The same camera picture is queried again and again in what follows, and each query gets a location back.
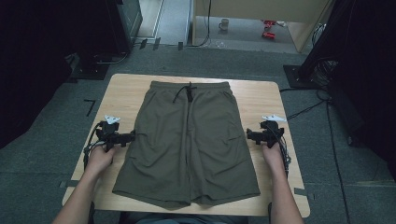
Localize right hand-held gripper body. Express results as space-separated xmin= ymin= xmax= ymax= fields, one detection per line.
xmin=260 ymin=114 xmax=288 ymax=149

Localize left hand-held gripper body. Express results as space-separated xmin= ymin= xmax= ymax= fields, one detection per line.
xmin=94 ymin=114 xmax=127 ymax=153

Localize olive green shorts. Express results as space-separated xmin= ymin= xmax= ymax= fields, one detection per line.
xmin=111 ymin=80 xmax=262 ymax=210

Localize person's right hand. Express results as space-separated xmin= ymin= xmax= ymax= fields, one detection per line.
xmin=261 ymin=143 xmax=286 ymax=173

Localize person's left hand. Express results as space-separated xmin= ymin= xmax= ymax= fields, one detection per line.
xmin=85 ymin=144 xmax=119 ymax=179

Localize grey tape strip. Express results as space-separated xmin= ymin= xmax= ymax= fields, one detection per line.
xmin=293 ymin=187 xmax=316 ymax=201
xmin=58 ymin=179 xmax=79 ymax=189

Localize black curtain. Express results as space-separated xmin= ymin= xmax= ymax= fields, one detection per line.
xmin=0 ymin=0 xmax=125 ymax=150
xmin=300 ymin=0 xmax=396 ymax=183

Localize black cabinet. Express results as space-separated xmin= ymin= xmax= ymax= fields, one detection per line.
xmin=106 ymin=0 xmax=144 ymax=56

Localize beige mug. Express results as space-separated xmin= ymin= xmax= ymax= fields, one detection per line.
xmin=218 ymin=18 xmax=231 ymax=32

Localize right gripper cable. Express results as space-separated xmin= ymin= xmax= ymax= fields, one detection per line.
xmin=273 ymin=126 xmax=292 ymax=179

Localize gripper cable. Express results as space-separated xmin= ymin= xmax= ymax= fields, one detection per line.
xmin=82 ymin=121 xmax=106 ymax=171
xmin=273 ymin=126 xmax=292 ymax=179

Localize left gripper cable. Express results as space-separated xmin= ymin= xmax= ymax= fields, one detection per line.
xmin=82 ymin=121 xmax=106 ymax=171

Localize black stand base with cables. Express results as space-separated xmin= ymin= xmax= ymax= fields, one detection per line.
xmin=282 ymin=57 xmax=340 ymax=91

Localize long black floor cable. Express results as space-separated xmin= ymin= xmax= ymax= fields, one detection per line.
xmin=324 ymin=102 xmax=352 ymax=224

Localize black hanging cable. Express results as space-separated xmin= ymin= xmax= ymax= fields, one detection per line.
xmin=186 ymin=0 xmax=213 ymax=49

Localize light wooden desk frame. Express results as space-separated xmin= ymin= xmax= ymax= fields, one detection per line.
xmin=191 ymin=0 xmax=336 ymax=54

